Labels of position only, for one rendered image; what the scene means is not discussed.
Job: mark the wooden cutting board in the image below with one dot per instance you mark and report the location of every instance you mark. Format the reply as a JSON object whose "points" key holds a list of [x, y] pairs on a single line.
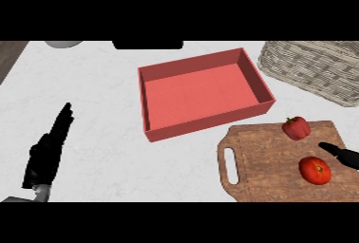
{"points": [[280, 167]]}

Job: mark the red cardboard box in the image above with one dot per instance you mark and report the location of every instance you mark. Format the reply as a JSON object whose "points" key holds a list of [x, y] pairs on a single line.
{"points": [[201, 93]]}

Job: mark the black appliance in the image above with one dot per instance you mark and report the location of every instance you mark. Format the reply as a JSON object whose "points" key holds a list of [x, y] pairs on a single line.
{"points": [[147, 44]]}

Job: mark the grey round object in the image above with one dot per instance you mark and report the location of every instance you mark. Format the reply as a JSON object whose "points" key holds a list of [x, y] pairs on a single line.
{"points": [[62, 44]]}

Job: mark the red tomato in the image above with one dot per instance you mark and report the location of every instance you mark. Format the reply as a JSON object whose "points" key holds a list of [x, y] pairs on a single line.
{"points": [[314, 170]]}

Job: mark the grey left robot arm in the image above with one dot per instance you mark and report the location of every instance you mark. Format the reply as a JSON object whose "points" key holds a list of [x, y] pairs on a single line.
{"points": [[40, 193]]}

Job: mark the grey wicker basket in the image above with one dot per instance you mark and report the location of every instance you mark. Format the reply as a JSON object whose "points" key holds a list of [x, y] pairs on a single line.
{"points": [[313, 68]]}

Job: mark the red bell pepper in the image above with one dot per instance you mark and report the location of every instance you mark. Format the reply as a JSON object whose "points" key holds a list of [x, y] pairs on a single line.
{"points": [[295, 127]]}

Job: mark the dark wooden panel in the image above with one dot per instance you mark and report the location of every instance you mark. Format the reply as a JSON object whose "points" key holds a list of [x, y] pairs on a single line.
{"points": [[7, 55]]}

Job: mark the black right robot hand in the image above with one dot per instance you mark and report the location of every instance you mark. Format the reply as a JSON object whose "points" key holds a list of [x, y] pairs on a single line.
{"points": [[345, 155]]}

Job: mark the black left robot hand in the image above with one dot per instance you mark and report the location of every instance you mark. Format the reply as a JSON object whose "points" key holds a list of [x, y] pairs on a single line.
{"points": [[46, 155]]}

